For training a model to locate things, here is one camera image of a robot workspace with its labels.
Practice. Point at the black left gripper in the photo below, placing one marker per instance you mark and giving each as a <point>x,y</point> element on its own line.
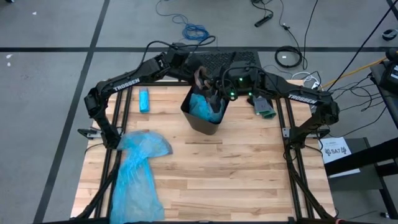
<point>191,72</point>

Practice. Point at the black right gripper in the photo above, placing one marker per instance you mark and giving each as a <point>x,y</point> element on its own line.
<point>234,88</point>

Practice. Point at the black plastic trash bin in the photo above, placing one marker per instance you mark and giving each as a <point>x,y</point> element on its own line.
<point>202,126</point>

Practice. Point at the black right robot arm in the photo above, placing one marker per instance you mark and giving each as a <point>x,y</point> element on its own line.
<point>298,98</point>

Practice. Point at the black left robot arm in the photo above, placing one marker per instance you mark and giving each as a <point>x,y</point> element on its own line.
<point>124,85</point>

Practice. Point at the roll of blue trash bags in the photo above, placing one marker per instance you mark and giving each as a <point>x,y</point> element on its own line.
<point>144,101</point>

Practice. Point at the black perforated metal box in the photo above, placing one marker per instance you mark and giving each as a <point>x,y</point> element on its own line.
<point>217,60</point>

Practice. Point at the grey and green fabric pouch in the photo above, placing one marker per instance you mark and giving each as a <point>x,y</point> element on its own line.
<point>264,109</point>

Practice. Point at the black power strip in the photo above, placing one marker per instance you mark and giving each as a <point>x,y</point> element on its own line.
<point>263,20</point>

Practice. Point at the white paper sign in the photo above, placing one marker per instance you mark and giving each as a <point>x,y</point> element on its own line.
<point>335,149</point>

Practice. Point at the thin black pole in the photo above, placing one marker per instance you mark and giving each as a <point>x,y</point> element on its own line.
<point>363,45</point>

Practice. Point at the black side stand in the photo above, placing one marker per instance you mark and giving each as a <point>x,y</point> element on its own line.
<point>367,158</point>

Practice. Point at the black device beside table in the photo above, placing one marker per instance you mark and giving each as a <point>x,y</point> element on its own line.
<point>388,74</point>

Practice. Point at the round black floor object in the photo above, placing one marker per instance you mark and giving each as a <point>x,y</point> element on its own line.
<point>389,35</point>

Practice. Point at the black aluminium table frame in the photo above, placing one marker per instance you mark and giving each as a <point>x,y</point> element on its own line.
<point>128,105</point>

